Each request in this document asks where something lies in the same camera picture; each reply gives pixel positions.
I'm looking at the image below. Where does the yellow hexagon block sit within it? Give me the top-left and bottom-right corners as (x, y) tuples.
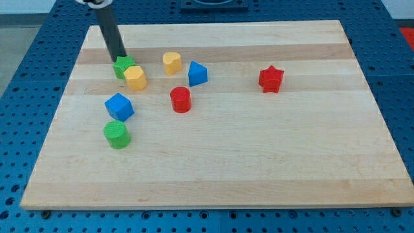
(124, 65), (147, 91)

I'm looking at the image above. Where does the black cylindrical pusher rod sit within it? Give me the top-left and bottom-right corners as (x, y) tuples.
(94, 3), (127, 62)

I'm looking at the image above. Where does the blue triangle block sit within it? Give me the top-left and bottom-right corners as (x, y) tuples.
(188, 61), (208, 87)

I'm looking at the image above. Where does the red cylinder block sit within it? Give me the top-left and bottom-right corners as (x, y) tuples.
(170, 86), (191, 113)

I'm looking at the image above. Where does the yellow heart block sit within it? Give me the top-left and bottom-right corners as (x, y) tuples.
(162, 52), (182, 76)

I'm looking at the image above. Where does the blue cube block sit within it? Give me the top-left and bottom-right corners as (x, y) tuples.
(104, 93), (135, 122)

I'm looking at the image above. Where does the green star block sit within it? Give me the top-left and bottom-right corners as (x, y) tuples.
(113, 56), (136, 80)

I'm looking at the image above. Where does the wooden board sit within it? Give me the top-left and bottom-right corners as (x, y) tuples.
(20, 20), (413, 210)

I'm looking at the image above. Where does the red star block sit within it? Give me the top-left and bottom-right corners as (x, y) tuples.
(258, 65), (285, 93)

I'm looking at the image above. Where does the green cylinder block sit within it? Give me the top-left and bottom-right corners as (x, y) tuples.
(103, 120), (131, 150)

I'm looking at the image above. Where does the white ring rod holder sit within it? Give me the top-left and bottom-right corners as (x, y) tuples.
(76, 0), (113, 5)

